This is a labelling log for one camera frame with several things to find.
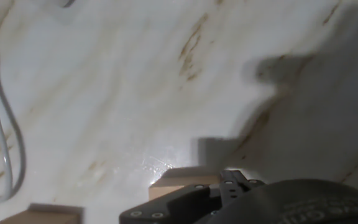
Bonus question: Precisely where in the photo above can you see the large wooden cube block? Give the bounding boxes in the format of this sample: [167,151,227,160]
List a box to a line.
[149,167,222,202]
[0,203,84,224]

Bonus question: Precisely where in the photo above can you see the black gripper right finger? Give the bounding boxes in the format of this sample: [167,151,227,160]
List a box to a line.
[242,181,267,194]

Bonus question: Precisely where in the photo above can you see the marble pattern table mat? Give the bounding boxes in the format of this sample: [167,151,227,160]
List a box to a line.
[0,0,358,224]

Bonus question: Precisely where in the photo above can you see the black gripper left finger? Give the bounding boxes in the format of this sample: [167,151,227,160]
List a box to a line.
[119,170,247,224]

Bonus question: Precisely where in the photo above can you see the grey power cable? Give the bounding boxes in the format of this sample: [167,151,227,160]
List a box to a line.
[0,18,27,205]

